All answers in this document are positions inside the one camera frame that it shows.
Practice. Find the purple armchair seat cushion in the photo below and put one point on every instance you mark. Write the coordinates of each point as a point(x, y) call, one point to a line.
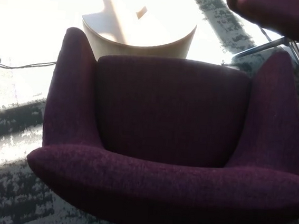
point(166, 105)

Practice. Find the round light wooden side table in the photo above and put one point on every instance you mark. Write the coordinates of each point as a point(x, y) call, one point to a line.
point(135, 34)

